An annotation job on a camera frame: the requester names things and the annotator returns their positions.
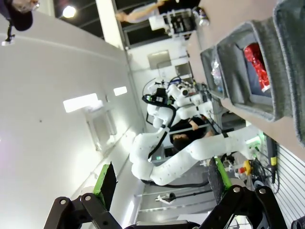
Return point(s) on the small rectangular ceiling light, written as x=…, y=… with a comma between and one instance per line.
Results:
x=120, y=91

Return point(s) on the seated person in black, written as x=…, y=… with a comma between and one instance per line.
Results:
x=186, y=133

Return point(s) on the round ceiling lamp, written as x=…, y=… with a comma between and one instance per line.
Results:
x=69, y=12

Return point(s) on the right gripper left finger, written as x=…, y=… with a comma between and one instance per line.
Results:
x=107, y=186

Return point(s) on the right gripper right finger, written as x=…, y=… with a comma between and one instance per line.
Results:
x=218, y=179

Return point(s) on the grey fabric basket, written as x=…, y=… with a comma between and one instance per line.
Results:
x=207, y=71
x=238, y=95
x=293, y=47

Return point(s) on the white robot behind arm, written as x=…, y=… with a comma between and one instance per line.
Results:
x=188, y=100

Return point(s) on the plastic bottle with blue cap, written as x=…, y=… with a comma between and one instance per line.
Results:
x=216, y=71

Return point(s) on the person wearing dark cap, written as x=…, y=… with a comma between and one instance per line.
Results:
x=19, y=19

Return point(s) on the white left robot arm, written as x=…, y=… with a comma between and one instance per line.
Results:
x=166, y=169

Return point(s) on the large rectangular ceiling light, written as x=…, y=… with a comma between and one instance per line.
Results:
x=79, y=102

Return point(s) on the crushed silver black can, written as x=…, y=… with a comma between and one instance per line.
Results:
x=201, y=15

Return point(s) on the black trousers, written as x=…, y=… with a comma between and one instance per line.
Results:
x=181, y=3

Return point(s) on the crushed red soda can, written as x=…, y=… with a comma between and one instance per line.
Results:
x=258, y=66

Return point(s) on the white frame with black device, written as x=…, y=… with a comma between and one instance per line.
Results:
x=157, y=22

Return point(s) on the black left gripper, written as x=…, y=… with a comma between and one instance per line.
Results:
x=158, y=96

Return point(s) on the yellow emergency stop button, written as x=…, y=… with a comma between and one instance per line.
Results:
x=246, y=168

